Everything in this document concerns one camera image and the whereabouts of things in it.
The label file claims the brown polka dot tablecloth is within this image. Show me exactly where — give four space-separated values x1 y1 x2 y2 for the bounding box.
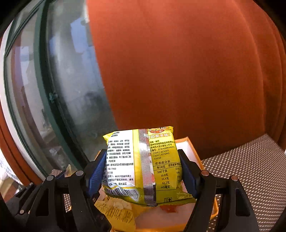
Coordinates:
50 133 286 232

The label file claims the orange curtain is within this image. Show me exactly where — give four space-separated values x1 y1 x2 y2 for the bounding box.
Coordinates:
87 1 285 159

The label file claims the green framed window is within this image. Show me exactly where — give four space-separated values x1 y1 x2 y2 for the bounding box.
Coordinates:
1 1 117 178

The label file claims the orange cardboard box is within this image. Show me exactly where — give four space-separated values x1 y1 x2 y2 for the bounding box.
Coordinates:
130 199 195 231

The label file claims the yellow butter chips bag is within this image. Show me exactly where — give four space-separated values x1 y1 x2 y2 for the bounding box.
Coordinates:
95 188 136 231

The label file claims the yellow noodle snack packet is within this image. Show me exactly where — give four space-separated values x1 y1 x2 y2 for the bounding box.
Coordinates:
102 126 194 206

